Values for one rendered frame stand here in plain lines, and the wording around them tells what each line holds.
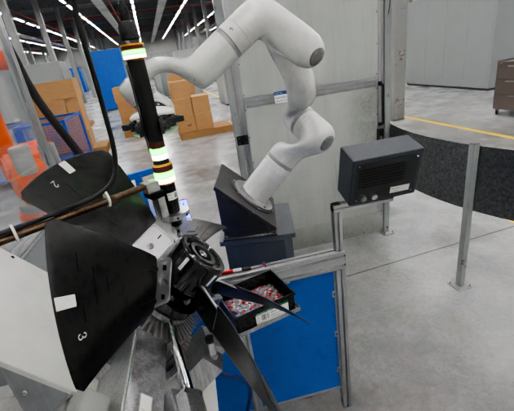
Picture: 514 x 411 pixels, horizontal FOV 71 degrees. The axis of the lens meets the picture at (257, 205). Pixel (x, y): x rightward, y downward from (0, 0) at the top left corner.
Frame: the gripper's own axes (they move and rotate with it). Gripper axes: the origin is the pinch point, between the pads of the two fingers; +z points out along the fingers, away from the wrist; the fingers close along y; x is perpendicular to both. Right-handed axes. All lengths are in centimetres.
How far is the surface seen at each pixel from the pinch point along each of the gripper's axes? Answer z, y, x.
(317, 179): -179, -95, -87
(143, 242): 6.4, 6.9, -22.8
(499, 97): -471, -527, -115
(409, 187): -32, -81, -41
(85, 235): 27.6, 9.9, -9.8
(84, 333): 37.0, 10.9, -19.8
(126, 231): 6.0, 9.6, -19.6
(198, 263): 15.2, -4.1, -25.8
